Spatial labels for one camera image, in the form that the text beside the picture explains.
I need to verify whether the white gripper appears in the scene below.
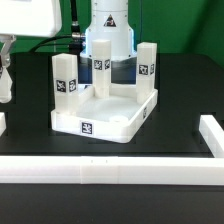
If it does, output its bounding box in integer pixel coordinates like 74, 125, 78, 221
0, 0, 62, 67

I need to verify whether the white desk top tray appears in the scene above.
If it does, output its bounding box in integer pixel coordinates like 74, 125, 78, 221
51, 84, 158, 143

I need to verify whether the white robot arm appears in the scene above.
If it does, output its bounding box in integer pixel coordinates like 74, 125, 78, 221
0, 0, 136, 92

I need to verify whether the black cable with connector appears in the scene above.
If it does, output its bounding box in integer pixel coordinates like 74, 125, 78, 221
27, 0, 88, 54

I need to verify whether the white front obstacle rail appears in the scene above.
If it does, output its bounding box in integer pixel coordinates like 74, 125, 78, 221
0, 156, 224, 186

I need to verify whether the white obstacle rail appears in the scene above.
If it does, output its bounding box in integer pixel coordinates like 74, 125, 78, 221
0, 156, 224, 186
199, 115, 224, 159

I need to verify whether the white right obstacle rail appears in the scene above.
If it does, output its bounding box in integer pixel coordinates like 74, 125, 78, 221
199, 115, 224, 159

